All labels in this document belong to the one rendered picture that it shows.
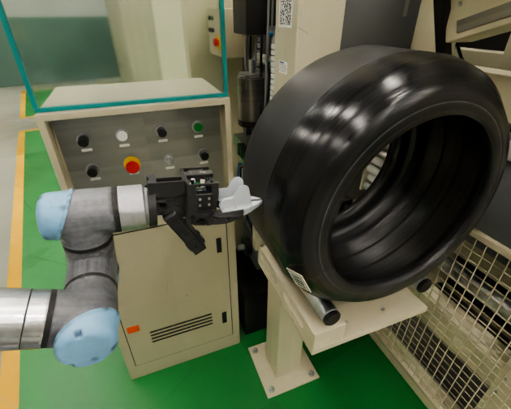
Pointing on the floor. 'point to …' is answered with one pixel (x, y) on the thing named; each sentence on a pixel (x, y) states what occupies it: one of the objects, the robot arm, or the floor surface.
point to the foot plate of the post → (272, 385)
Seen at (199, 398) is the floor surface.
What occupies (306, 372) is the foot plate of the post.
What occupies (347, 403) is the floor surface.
